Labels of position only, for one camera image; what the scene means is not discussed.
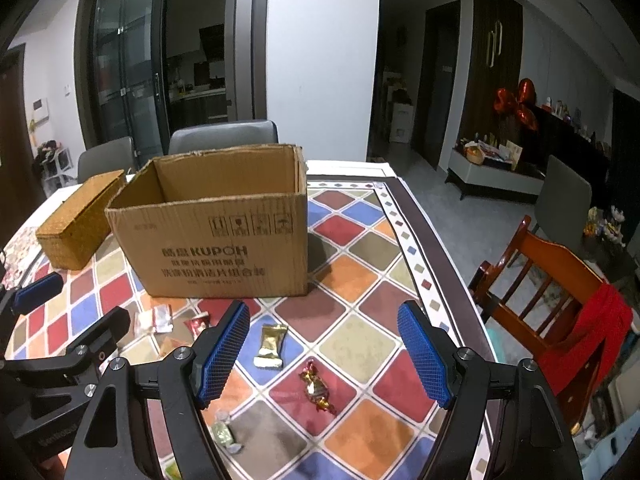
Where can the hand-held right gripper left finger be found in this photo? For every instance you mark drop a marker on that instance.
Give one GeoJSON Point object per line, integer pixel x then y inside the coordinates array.
{"type": "Point", "coordinates": [222, 355]}

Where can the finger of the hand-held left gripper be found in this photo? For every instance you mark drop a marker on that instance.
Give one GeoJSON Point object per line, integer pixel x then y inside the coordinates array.
{"type": "Point", "coordinates": [102, 332]}
{"type": "Point", "coordinates": [37, 291]}

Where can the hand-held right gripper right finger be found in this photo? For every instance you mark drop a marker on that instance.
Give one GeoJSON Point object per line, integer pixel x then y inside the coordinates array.
{"type": "Point", "coordinates": [425, 355]}

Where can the white red-trimmed snack packet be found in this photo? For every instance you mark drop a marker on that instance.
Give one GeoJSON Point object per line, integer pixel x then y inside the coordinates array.
{"type": "Point", "coordinates": [154, 320]}

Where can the green candy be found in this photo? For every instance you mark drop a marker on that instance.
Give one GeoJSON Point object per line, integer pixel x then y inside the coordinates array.
{"type": "Point", "coordinates": [224, 431]}

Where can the brown cardboard box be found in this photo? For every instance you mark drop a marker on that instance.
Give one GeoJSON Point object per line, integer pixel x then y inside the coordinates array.
{"type": "Point", "coordinates": [215, 240]}

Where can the dark red snack packet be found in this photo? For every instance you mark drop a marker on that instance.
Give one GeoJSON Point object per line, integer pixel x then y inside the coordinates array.
{"type": "Point", "coordinates": [199, 326]}

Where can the gold snack packet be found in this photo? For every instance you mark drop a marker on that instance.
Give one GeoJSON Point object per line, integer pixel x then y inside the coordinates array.
{"type": "Point", "coordinates": [270, 345]}

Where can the woven lidded basket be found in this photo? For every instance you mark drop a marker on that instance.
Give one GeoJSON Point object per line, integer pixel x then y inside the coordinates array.
{"type": "Point", "coordinates": [75, 220]}

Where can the red and gold wrapped candy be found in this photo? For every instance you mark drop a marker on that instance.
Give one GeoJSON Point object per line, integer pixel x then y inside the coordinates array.
{"type": "Point", "coordinates": [316, 387]}

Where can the small white shelf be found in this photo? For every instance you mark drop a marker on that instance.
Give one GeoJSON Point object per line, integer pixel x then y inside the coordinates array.
{"type": "Point", "coordinates": [55, 165]}

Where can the wooden chair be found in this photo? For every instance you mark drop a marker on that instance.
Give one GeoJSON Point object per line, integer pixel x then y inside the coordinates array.
{"type": "Point", "coordinates": [530, 280]}

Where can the grey upholstered chair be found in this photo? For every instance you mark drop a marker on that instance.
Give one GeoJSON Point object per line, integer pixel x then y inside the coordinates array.
{"type": "Point", "coordinates": [565, 200]}
{"type": "Point", "coordinates": [105, 160]}
{"type": "Point", "coordinates": [222, 136]}

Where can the red cloth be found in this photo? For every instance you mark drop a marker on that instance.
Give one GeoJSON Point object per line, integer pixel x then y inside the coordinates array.
{"type": "Point", "coordinates": [595, 330]}

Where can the low white cabinet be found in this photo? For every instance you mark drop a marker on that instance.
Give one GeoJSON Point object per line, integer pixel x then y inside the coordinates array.
{"type": "Point", "coordinates": [490, 177]}

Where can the flower bouquet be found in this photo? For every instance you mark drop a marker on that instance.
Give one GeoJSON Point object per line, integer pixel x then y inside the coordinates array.
{"type": "Point", "coordinates": [607, 225]}

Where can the white cardboard carton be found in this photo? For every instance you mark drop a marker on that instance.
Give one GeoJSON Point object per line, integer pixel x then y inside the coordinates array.
{"type": "Point", "coordinates": [401, 122]}

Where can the glass sliding door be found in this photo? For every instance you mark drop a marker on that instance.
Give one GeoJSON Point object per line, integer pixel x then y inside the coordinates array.
{"type": "Point", "coordinates": [125, 60]}

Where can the dark sideboard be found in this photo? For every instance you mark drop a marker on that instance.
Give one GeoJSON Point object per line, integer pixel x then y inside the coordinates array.
{"type": "Point", "coordinates": [565, 140]}

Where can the red foil balloon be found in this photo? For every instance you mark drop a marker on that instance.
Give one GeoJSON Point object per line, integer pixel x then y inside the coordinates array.
{"type": "Point", "coordinates": [522, 105]}

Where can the dark wooden door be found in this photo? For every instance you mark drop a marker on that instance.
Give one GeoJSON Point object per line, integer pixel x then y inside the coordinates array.
{"type": "Point", "coordinates": [492, 85]}

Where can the grey refrigerator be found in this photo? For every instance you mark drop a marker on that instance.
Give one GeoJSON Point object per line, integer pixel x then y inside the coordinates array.
{"type": "Point", "coordinates": [245, 45]}

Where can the white wall panel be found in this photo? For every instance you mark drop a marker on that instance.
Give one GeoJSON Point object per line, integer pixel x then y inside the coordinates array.
{"type": "Point", "coordinates": [41, 109]}

